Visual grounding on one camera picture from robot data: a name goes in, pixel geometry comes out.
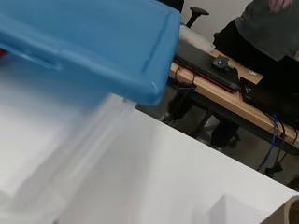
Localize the black closed laptop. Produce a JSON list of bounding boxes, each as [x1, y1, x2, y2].
[[174, 41, 241, 94]]

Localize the blue cable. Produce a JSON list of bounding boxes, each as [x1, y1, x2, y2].
[[256, 114, 279, 172]]

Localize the black cables under desk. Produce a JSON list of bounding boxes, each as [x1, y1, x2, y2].
[[167, 69, 198, 123]]

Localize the black computer mouse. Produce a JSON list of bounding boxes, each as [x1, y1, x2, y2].
[[212, 56, 230, 71]]

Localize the black chair armrest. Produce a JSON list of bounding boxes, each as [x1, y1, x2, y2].
[[185, 7, 210, 29]]

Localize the brown round tub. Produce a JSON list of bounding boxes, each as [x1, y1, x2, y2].
[[282, 195, 299, 224]]

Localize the white flat box stand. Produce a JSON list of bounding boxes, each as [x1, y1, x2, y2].
[[199, 193, 283, 224]]

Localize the standing person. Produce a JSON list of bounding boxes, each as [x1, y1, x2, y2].
[[210, 0, 299, 149]]

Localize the wooden desk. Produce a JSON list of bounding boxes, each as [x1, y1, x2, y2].
[[169, 48, 299, 157]]

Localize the clear plastic box blue lid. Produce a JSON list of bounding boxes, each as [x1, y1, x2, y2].
[[0, 0, 182, 224]]

